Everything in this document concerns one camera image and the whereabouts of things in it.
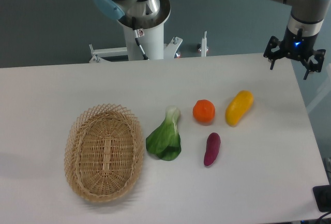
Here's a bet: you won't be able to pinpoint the yellow mango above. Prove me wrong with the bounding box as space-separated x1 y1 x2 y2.
225 90 254 127

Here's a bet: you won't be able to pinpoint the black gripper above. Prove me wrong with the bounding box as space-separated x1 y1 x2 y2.
263 24 326 80

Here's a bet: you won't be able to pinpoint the black cable on pedestal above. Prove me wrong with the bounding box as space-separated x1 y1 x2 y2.
131 16 149 61

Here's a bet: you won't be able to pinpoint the oval woven wicker basket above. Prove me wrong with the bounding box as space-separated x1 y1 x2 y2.
64 104 144 203

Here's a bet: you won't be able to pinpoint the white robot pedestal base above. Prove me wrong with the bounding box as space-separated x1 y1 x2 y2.
88 0 209 63

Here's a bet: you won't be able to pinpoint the black device at table edge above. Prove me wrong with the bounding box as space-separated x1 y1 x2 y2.
312 185 330 212

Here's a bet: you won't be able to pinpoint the orange tangerine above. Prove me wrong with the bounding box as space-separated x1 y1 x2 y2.
192 99 216 123

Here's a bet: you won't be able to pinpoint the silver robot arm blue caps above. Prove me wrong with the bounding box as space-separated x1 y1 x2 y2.
263 0 330 79

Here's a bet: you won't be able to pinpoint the green bok choy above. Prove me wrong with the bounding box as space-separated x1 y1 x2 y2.
146 106 182 161

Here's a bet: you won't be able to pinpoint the purple sweet potato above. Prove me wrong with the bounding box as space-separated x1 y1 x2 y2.
204 132 221 167

